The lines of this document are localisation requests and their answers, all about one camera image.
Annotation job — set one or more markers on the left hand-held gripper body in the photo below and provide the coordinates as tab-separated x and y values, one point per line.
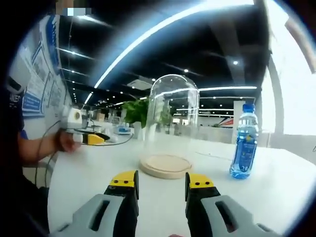
72	118

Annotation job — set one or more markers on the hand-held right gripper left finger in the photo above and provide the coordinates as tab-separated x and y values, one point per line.
98	217

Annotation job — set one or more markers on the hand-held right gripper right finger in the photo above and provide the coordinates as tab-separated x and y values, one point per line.
222	217

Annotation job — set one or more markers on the round wooden cover base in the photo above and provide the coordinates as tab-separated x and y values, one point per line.
165	170

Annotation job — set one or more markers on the blue Mizone drink bottle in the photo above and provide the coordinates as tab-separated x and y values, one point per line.
244	148

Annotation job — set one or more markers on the clear glass dome cover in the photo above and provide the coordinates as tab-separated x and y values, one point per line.
172	84

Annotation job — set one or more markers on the person's left hand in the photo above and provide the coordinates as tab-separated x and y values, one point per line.
65	143

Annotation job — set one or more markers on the white plant pot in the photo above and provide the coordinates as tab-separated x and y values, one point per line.
138	130

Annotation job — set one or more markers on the green leafy plant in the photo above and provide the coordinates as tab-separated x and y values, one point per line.
135	111

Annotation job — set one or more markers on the ceiling air vent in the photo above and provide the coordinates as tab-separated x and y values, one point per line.
139	84

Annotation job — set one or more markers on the white worn device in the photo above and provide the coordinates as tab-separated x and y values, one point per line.
21	74

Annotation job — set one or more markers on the person's dark shirt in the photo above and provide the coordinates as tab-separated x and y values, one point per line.
10	148

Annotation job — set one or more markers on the red and blue banner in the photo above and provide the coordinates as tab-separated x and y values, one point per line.
225	122

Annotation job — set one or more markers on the curved ceiling light strip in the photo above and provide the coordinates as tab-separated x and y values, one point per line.
138	42

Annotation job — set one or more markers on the blue and white wall poster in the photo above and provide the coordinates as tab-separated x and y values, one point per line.
39	84

